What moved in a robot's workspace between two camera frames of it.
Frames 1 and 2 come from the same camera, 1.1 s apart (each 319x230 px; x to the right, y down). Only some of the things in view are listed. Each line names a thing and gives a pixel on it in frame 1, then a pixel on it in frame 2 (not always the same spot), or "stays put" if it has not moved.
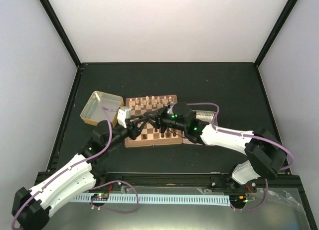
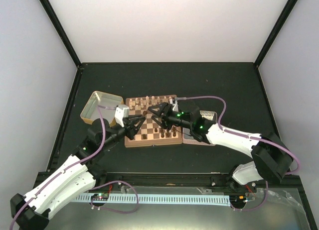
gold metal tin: (93, 113) stays put
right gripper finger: (154, 124) to (157, 120)
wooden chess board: (151, 135) stays put
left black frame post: (55, 21) stays put
